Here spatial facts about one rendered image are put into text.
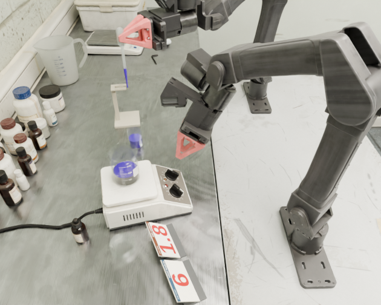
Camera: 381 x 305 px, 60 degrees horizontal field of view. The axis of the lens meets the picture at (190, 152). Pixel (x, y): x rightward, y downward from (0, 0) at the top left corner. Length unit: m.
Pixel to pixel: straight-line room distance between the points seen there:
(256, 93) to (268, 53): 0.60
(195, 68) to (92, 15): 1.11
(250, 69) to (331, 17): 1.73
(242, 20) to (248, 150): 1.30
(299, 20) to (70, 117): 1.55
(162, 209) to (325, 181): 0.35
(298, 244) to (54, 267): 0.51
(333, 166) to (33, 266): 0.62
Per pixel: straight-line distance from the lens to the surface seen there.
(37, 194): 0.92
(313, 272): 0.75
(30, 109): 1.09
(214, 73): 0.63
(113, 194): 0.74
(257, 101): 1.17
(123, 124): 1.06
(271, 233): 0.79
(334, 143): 0.56
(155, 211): 0.75
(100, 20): 1.76
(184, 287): 0.68
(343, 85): 0.49
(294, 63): 0.55
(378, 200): 0.95
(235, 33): 2.18
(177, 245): 0.74
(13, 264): 0.81
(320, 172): 0.61
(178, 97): 0.70
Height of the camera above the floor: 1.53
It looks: 42 degrees down
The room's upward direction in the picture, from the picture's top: straight up
